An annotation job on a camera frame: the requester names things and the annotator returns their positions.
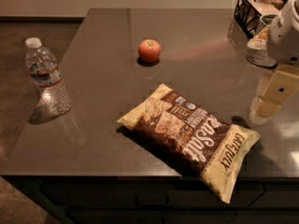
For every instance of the clear plastic water bottle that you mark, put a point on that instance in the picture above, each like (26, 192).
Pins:
(45, 72)

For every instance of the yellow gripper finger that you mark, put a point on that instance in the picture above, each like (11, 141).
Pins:
(274, 89)

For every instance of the black drawer handle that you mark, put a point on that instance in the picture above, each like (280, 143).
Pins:
(151, 201)

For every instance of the black wire basket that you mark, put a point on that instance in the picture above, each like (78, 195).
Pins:
(248, 13)

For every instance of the red apple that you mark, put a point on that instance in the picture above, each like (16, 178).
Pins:
(149, 50)

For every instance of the metal mesh cup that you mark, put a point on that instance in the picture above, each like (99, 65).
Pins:
(256, 47)

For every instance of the brown Late July chip bag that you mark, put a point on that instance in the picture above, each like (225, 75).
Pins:
(194, 138)

